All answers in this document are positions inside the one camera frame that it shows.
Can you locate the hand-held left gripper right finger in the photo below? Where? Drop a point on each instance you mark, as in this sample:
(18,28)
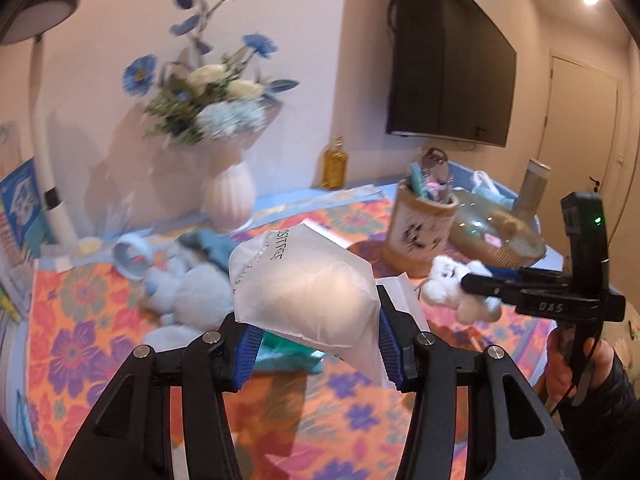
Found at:
(390,355)

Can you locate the amber glass bottle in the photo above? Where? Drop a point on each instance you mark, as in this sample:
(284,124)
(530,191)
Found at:
(334,167)

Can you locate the white plush toy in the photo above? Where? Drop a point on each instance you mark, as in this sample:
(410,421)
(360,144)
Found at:
(445,280)

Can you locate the white ribbed vase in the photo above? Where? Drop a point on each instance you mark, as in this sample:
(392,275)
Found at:
(227,195)

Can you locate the green cotton swab packet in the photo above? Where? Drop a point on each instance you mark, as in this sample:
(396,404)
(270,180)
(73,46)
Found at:
(282,357)

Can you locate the white translucent pouch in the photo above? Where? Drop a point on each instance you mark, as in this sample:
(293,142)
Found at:
(300,290)

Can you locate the white paper packet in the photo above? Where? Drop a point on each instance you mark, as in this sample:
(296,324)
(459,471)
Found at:
(406,302)

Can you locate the clear glass bowl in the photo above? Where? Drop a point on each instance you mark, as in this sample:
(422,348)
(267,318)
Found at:
(495,232)

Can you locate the light blue tape roll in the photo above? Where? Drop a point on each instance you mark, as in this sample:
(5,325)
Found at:
(131,257)

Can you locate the black wall television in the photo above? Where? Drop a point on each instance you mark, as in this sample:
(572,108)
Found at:
(450,60)

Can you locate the person's right forearm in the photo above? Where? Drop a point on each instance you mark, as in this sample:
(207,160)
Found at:
(605,435)

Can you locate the grey metal cylinder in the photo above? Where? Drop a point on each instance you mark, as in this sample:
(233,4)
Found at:
(532,187)

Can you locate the blue and white flower bouquet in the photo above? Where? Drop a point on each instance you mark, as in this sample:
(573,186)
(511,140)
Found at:
(215,95)

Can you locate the light blue plush bunny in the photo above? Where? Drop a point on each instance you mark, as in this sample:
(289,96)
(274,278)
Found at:
(190,295)

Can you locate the white and blue crumpled cloth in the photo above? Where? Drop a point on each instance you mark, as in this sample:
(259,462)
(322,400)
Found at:
(485,185)

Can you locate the person's right hand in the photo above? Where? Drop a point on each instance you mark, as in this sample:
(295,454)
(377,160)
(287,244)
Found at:
(562,365)

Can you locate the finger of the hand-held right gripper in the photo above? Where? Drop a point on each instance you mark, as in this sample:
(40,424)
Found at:
(487,287)

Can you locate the row of books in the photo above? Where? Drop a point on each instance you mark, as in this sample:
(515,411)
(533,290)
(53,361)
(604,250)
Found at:
(20,205)

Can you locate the beige door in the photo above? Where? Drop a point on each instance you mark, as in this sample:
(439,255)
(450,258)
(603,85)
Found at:
(580,125)

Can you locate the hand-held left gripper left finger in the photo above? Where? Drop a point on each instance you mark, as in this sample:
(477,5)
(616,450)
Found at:
(245,356)

